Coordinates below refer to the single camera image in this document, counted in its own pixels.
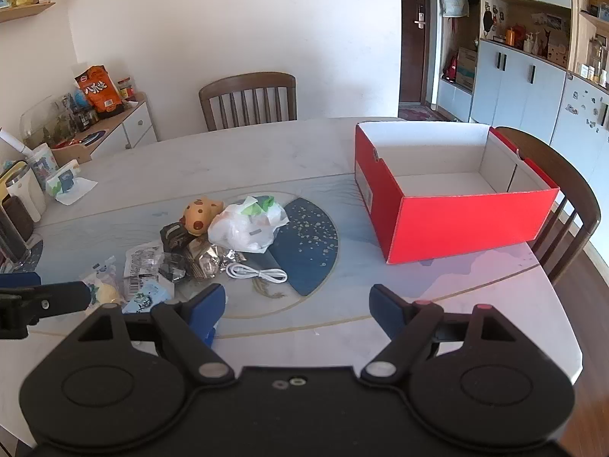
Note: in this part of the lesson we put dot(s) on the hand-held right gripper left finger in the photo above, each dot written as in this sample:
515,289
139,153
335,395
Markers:
211,307

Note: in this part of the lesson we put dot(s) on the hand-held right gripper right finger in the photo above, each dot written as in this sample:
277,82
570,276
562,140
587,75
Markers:
384,309

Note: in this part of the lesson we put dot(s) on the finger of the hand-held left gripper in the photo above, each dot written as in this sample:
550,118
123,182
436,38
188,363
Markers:
19,280
62,301

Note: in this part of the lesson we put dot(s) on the yellow snack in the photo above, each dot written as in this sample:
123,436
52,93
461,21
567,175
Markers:
107,290

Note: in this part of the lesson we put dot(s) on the blue white round snack packet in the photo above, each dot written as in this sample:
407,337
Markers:
147,297

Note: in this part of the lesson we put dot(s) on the clear wrapper with barcode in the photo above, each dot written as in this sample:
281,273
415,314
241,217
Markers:
140,271

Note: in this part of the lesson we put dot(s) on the white plastic bag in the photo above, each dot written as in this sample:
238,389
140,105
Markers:
242,233

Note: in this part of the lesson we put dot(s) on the red cardboard shoe box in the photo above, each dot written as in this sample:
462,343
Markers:
452,223

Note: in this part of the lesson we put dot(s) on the white patterned desktop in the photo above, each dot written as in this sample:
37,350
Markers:
238,162

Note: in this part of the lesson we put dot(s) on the dark blue speckled coaster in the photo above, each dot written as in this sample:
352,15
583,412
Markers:
33,254

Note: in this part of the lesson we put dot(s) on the crumpled foil wrapper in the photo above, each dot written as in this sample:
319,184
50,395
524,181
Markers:
204,257

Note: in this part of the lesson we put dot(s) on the dark silver snack packet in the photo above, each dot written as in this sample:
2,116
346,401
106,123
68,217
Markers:
173,266

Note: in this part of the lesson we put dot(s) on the brown leather holder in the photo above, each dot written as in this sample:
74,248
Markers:
16,219

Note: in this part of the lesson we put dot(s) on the dark brown snack packet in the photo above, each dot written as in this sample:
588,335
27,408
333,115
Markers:
173,238

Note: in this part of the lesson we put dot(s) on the white electric kettle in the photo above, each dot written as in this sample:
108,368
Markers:
26,195

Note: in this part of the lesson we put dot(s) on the yellow spotted plush toy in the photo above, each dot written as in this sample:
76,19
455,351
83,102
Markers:
197,214

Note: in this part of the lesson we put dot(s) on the tissue pack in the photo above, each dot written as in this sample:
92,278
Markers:
66,183

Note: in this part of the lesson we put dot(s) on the printed paper cup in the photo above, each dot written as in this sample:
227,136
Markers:
44,164

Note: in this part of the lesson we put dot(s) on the white paper roll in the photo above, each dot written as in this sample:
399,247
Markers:
12,140

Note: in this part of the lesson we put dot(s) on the black round mat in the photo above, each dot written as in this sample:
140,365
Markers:
93,136

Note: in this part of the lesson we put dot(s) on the clear glass dome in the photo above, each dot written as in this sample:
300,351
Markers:
43,119

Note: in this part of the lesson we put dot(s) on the white side cabinet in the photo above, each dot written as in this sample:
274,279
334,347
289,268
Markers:
138,126

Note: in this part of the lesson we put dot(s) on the patterned entrance rug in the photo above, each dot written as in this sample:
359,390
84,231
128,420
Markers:
423,113

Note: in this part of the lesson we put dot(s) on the orange snack bag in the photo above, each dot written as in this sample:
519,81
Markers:
100,93

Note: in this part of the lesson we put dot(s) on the red lid jar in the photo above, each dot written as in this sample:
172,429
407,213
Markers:
126,89

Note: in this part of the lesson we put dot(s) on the brown wooden curved chair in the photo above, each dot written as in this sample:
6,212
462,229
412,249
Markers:
571,185

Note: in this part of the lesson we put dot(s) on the brown wooden slat-back chair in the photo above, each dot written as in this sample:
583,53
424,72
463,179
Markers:
247,81

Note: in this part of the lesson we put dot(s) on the red bag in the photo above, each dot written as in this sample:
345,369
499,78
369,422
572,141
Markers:
450,69

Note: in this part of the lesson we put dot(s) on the dark brown door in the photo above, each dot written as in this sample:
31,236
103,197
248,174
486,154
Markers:
409,57

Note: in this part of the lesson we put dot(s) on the brown cardboard carton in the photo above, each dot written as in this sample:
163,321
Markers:
467,69

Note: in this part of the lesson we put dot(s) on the white fridge with magnets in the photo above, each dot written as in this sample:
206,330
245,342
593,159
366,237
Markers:
580,123

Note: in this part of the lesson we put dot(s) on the silver door lock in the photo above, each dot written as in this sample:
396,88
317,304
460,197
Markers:
419,15

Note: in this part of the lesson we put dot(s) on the pale blue tote bag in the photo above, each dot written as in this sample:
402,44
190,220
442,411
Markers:
454,4

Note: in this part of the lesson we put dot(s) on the wooden wall shelf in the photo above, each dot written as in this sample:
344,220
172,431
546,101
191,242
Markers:
26,12

